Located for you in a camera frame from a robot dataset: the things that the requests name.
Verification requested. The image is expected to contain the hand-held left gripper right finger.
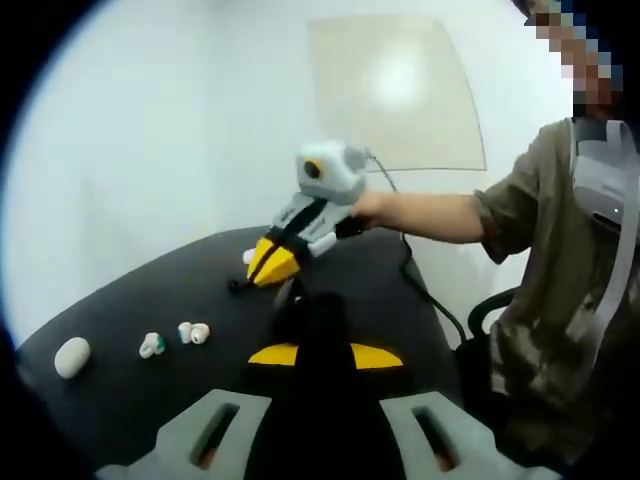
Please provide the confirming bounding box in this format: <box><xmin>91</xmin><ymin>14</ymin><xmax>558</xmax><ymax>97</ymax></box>
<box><xmin>348</xmin><ymin>341</ymin><xmax>559</xmax><ymax>480</ymax></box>

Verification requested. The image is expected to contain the white oval charging case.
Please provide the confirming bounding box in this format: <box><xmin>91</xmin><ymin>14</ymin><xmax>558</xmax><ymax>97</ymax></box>
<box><xmin>53</xmin><ymin>337</ymin><xmax>92</xmax><ymax>377</ymax></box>

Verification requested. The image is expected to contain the beige wall board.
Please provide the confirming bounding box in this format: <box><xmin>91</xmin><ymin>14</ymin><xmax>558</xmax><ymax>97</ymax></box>
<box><xmin>305</xmin><ymin>14</ymin><xmax>487</xmax><ymax>174</ymax></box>

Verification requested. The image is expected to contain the grey chest harness device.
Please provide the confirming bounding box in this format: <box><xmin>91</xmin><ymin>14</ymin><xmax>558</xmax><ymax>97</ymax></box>
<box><xmin>569</xmin><ymin>118</ymin><xmax>634</xmax><ymax>326</ymax></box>

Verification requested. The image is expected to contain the black office chair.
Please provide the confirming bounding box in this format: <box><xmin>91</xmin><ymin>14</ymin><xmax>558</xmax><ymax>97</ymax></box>
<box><xmin>452</xmin><ymin>285</ymin><xmax>521</xmax><ymax>431</ymax></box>

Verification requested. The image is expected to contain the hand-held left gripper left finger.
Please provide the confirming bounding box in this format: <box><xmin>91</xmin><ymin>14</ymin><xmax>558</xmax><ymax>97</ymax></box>
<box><xmin>94</xmin><ymin>341</ymin><xmax>302</xmax><ymax>480</ymax></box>

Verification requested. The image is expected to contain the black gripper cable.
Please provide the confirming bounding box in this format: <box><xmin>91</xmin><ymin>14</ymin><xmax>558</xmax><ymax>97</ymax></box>
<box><xmin>367</xmin><ymin>152</ymin><xmax>476</xmax><ymax>344</ymax></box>

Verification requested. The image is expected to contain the person's right hand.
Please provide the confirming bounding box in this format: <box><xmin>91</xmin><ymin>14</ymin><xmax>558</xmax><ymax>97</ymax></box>
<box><xmin>348</xmin><ymin>192</ymin><xmax>399</xmax><ymax>236</ymax></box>

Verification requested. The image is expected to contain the white ear-clip earphone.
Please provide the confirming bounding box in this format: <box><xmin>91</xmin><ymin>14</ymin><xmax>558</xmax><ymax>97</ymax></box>
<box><xmin>177</xmin><ymin>321</ymin><xmax>212</xmax><ymax>346</ymax></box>

